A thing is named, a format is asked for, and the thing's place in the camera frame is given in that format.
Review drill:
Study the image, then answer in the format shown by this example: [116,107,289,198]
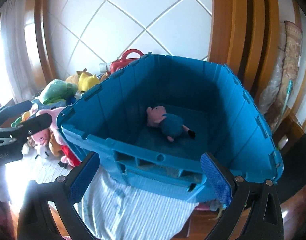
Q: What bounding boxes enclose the pig plush red dress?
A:
[32,107,81,167]

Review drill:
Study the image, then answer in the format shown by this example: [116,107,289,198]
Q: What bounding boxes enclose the green plush toy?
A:
[37,79,78,105]

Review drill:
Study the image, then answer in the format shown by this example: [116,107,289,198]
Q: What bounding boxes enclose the yellow tiger plush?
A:
[78,73,100,92]

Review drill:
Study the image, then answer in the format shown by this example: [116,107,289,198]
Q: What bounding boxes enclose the dark wooden chair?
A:
[273,116,306,203]

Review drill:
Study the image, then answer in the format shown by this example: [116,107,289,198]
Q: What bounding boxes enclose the light striped table cloth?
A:
[5,147,197,239]

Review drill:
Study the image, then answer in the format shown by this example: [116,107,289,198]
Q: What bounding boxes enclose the pig plush blue shirt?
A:
[146,106,196,142]

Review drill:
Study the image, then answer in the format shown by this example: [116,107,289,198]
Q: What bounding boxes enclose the rolled patterned carpet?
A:
[262,21,303,130]

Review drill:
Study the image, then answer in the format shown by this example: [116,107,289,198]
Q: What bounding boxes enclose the blue plastic storage crate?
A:
[57,54,284,203]

